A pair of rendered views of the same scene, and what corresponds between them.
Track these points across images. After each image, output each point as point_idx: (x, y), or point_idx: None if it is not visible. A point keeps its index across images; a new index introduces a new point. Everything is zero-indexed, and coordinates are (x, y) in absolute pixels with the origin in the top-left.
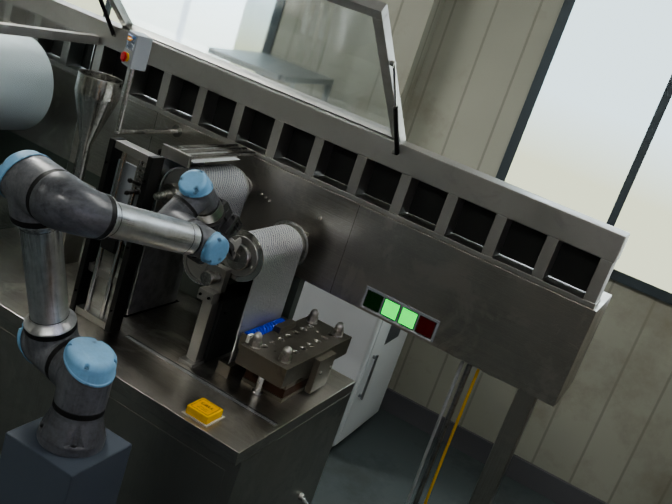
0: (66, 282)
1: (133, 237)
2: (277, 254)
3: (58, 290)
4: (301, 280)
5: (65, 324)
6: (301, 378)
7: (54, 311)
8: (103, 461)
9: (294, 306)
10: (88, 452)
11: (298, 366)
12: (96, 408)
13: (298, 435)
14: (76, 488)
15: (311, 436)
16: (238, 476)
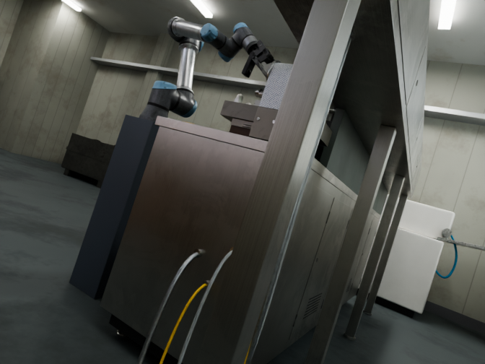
0: (186, 72)
1: (180, 29)
2: (290, 69)
3: (180, 72)
4: (337, 110)
5: (178, 87)
6: (250, 126)
7: (177, 81)
8: (138, 118)
9: (333, 133)
10: (140, 116)
11: (238, 104)
12: (150, 98)
13: (217, 152)
14: (126, 123)
15: (237, 170)
16: (156, 136)
